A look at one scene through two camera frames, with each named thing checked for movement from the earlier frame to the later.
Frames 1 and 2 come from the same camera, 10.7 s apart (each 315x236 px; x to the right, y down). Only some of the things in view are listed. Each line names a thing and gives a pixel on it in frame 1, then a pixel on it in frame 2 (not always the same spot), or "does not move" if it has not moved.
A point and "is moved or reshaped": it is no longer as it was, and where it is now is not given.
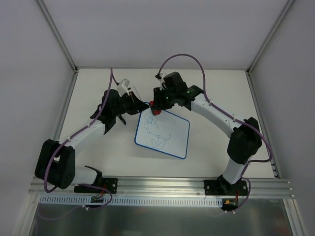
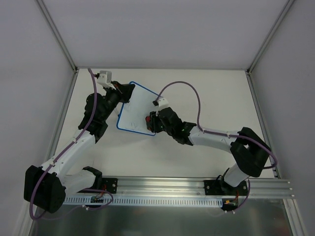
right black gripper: (161, 99) → (156, 120)
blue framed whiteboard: (165, 132) is moved or reshaped
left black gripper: (133, 103) → (123, 93)
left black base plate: (111, 185) does not move
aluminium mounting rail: (164, 188) does not move
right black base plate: (222, 188) does not move
